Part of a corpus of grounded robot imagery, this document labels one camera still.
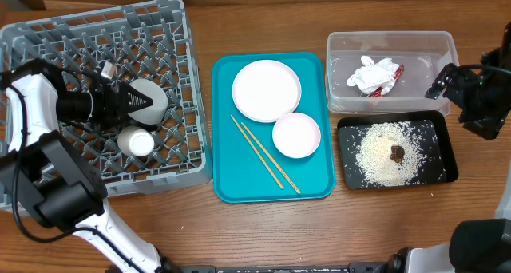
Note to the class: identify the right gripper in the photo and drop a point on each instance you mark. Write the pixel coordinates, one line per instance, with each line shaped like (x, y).
(489, 126)

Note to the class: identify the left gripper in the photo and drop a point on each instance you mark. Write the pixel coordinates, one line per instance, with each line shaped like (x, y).
(105, 104)

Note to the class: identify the grey bowl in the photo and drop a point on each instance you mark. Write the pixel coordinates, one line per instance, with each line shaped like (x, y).
(153, 114)

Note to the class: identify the white cup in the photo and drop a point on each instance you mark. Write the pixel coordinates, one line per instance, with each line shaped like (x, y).
(135, 141)

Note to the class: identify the red snack wrapper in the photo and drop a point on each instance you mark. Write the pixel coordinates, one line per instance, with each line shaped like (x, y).
(381, 91)

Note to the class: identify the white napkin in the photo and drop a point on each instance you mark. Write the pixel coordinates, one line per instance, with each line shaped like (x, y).
(372, 75)

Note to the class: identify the brown food scrap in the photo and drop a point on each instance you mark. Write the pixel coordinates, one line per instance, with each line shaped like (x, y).
(397, 154)

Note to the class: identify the pile of rice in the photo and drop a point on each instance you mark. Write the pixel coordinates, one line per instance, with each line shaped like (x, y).
(365, 151)

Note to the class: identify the large white plate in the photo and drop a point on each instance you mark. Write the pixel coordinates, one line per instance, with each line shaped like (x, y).
(265, 90)

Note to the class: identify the wooden chopstick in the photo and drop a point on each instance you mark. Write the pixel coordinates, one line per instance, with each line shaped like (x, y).
(271, 158)
(256, 151)

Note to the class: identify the small pink bowl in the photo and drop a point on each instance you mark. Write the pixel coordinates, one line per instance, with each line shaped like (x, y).
(296, 135)

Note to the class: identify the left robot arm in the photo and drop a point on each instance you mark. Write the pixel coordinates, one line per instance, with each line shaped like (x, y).
(55, 191)

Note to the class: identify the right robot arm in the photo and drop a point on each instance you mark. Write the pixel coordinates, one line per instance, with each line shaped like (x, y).
(475, 245)

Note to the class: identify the black waste tray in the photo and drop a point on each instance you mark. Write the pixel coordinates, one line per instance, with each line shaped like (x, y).
(430, 115)

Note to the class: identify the grey plastic dish rack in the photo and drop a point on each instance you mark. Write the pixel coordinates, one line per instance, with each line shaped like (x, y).
(150, 40)

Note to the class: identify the clear plastic bin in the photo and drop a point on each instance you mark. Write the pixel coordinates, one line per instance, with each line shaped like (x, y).
(422, 53)

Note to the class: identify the teal serving tray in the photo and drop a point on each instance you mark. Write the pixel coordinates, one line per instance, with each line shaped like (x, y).
(238, 174)

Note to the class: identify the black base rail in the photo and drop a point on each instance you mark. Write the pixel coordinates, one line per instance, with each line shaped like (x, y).
(363, 267)

